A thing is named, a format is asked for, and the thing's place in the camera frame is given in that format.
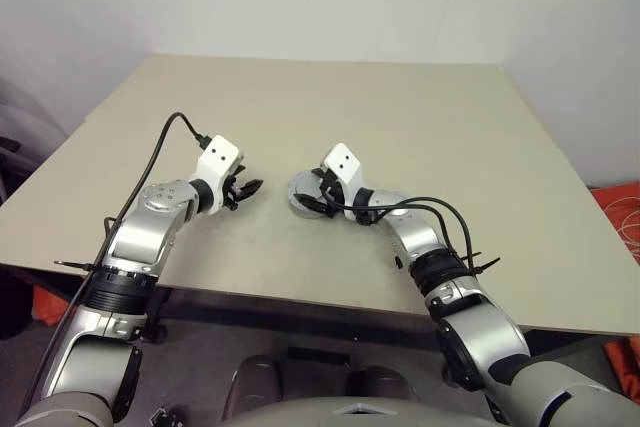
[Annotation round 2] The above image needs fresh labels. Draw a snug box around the grey robot torso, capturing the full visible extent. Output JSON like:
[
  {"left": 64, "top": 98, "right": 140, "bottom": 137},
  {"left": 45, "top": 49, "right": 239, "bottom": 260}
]
[{"left": 219, "top": 396, "right": 496, "bottom": 427}]

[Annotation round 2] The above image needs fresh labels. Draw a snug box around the orange bag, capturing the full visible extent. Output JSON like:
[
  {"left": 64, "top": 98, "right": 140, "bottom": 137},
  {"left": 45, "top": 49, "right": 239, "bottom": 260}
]
[{"left": 32, "top": 284, "right": 79, "bottom": 327}]

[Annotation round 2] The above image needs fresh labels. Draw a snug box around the black table frame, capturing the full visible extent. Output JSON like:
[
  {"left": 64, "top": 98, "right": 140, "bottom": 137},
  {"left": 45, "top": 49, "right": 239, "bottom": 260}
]
[{"left": 144, "top": 286, "right": 591, "bottom": 353}]

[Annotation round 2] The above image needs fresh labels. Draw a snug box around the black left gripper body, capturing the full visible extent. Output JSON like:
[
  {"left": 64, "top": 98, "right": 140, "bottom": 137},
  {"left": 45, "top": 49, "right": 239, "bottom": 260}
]
[{"left": 222, "top": 166, "right": 246, "bottom": 211}]

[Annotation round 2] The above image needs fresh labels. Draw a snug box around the silver rotor cover with magnets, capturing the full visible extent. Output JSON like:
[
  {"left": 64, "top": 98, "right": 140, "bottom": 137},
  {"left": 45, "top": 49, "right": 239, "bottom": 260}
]
[{"left": 286, "top": 170, "right": 326, "bottom": 201}]

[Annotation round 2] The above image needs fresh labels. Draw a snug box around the black bag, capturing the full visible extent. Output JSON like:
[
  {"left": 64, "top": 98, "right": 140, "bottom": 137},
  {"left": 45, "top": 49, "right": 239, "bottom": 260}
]
[{"left": 0, "top": 266, "right": 36, "bottom": 341}]

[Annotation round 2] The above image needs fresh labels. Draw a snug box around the dark rounded shape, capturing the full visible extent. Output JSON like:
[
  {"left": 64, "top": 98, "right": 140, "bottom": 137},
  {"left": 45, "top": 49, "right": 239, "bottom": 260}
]
[
  {"left": 344, "top": 365, "right": 421, "bottom": 403},
  {"left": 222, "top": 354, "right": 284, "bottom": 421}
]

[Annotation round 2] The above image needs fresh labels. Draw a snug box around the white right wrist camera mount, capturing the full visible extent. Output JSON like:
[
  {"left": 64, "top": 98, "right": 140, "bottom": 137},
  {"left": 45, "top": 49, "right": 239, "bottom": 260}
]
[{"left": 320, "top": 142, "right": 376, "bottom": 221}]

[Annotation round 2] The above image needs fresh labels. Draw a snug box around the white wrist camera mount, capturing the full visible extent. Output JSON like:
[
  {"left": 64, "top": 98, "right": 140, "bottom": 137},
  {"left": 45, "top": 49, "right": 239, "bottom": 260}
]
[
  {"left": 195, "top": 134, "right": 245, "bottom": 216},
  {"left": 320, "top": 142, "right": 376, "bottom": 221}
]

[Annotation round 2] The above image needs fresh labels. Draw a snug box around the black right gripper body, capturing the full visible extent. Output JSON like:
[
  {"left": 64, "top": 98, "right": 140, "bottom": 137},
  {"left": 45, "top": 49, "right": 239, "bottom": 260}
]
[{"left": 313, "top": 169, "right": 346, "bottom": 218}]

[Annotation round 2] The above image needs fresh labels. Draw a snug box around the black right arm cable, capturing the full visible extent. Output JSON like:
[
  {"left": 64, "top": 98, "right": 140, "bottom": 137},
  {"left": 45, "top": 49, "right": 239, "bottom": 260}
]
[{"left": 319, "top": 186, "right": 476, "bottom": 273}]

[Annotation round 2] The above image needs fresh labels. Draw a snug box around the black chair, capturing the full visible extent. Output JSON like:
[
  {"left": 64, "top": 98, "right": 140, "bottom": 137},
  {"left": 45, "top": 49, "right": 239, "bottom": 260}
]
[{"left": 0, "top": 135, "right": 22, "bottom": 198}]

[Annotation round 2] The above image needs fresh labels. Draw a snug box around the white coiled cord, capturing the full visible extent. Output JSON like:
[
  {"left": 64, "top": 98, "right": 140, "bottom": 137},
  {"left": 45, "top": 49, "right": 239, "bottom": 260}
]
[{"left": 604, "top": 186, "right": 640, "bottom": 251}]

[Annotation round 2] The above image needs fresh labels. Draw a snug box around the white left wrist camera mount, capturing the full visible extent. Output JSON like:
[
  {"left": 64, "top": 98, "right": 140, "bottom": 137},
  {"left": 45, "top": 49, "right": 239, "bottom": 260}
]
[{"left": 195, "top": 134, "right": 245, "bottom": 216}]

